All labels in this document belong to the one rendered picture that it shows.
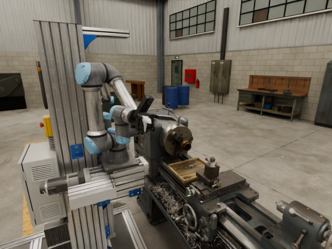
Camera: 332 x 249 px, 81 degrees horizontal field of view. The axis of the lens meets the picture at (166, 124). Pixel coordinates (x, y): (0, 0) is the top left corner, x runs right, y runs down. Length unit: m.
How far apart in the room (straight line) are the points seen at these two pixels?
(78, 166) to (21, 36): 10.38
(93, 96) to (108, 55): 11.03
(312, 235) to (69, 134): 1.42
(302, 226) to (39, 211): 1.51
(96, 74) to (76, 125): 0.42
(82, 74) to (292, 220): 1.26
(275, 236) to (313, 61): 7.21
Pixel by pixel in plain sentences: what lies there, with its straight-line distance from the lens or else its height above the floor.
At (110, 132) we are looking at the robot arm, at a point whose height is 1.38.
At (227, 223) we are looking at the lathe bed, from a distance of 1.41.
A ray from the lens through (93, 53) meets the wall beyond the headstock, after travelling 11.92.
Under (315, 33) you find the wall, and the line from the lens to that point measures 8.29.
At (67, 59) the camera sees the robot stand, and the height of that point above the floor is 1.83.
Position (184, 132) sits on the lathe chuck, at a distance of 1.92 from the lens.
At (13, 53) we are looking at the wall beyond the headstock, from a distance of 11.51.
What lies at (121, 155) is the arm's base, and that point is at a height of 1.22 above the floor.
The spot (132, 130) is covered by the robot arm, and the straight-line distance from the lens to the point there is 1.02.
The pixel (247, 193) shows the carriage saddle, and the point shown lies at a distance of 1.61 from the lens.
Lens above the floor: 1.79
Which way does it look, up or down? 17 degrees down
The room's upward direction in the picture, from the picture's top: straight up
